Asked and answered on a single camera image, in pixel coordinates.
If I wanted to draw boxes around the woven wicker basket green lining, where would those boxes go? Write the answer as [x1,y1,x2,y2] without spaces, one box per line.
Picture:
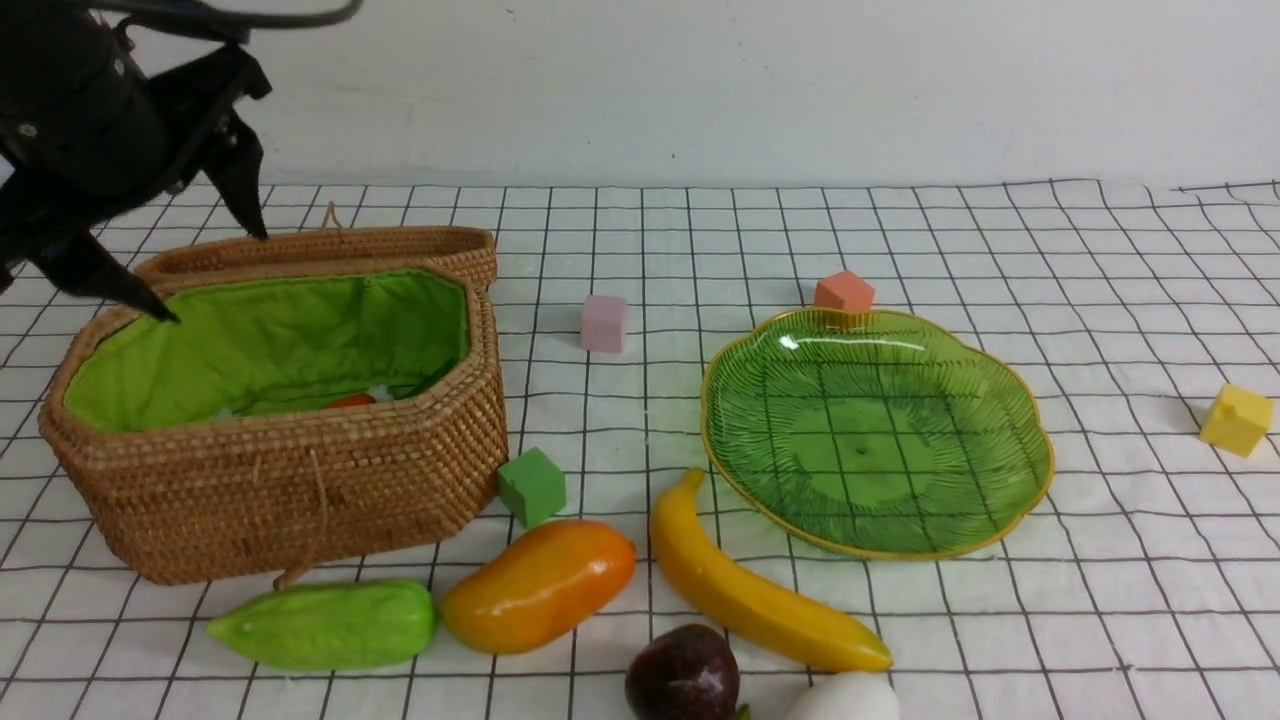
[38,263,509,587]

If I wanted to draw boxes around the yellow banana toy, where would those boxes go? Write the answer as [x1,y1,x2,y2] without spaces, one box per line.
[650,468,893,673]

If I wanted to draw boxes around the woven wicker basket lid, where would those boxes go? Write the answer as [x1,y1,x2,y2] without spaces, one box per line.
[134,204,498,287]

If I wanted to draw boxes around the green glass leaf plate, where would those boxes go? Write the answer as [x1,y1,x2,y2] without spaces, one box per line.
[700,307,1056,560]

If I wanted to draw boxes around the white black grid tablecloth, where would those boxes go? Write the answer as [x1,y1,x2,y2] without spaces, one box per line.
[1,179,1277,719]

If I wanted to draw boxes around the red chili pepper toy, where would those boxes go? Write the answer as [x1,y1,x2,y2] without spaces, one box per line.
[324,393,378,409]

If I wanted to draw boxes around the yellow foam cube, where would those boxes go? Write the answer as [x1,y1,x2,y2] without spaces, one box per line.
[1198,383,1275,457]

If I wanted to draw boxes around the green foam cube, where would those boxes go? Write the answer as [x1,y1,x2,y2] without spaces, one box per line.
[497,447,567,529]

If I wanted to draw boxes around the green bitter gourd toy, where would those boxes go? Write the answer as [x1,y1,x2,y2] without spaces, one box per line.
[206,578,436,673]

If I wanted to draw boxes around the dark purple mangosteen toy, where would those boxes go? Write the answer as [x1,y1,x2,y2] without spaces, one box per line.
[623,623,748,719]

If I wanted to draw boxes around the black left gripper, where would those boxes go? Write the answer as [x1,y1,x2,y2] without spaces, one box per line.
[1,1,271,323]

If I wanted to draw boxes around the orange foam cube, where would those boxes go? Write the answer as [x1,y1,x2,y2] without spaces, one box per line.
[812,270,876,313]

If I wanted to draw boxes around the pink foam cube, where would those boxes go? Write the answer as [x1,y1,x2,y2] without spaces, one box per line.
[579,293,628,354]

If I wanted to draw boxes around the white radish toy green leaves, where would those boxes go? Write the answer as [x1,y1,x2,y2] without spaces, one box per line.
[783,673,901,720]

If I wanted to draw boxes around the orange yellow mango toy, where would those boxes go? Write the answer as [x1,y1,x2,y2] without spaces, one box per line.
[439,519,636,656]

